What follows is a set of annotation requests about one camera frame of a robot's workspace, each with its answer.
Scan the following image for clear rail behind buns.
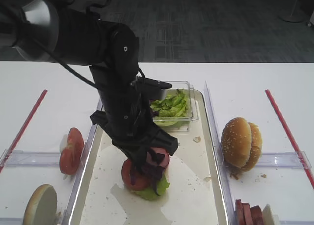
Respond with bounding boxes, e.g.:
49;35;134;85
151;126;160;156
255;151;312;169

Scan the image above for green lettuce in container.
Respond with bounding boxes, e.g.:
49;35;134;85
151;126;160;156
150;89;188;118

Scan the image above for sliced meat patties stack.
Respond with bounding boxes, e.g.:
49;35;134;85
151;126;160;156
235;199;264;225

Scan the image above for plain bottom bun slice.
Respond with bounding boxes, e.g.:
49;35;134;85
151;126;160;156
22;184;57;225

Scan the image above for meat slice on stack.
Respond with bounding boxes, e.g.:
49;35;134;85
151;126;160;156
146;147;170;169

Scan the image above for sesame bun half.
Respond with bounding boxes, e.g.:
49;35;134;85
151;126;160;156
221;117;252;168
241;122;262;171

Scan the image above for white tomato pusher block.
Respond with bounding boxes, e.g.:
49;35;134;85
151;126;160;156
59;134;68;153

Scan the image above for tomato slice on stack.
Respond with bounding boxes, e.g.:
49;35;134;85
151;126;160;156
121;159;151;191

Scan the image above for left clear long divider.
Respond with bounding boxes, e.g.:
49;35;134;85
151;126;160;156
58;97;105;225

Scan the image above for right red strip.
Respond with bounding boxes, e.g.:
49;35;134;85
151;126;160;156
265;89;314;187

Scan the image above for sesame bun outer half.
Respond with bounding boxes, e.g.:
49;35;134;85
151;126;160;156
221;117;252;168

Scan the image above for purple cabbage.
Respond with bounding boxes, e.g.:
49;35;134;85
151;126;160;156
135;163;169;200

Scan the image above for left red strip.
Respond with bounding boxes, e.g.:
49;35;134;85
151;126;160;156
0;89;48;172

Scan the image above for red strip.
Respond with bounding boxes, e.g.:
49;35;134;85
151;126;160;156
0;89;48;172
265;89;314;187

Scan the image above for clear rail behind tomato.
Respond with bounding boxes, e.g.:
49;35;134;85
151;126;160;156
0;150;60;167

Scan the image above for white stand base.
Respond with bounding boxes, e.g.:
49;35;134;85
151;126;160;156
278;0;314;23

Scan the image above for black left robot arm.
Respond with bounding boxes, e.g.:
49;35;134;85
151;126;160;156
0;0;178;179

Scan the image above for clear plastic salad container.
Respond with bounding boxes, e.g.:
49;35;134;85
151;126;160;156
150;81;198;132

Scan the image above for tomato slices in rack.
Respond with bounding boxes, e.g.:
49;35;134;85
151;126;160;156
59;127;84;175

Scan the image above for metal tray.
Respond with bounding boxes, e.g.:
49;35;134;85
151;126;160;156
63;90;226;225

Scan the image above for sesame bun inner half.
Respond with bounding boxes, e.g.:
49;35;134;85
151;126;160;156
241;122;262;171

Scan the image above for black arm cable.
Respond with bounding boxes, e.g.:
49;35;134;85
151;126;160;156
0;3;98;88

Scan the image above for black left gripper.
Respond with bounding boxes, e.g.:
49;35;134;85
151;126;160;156
90;111;178;175

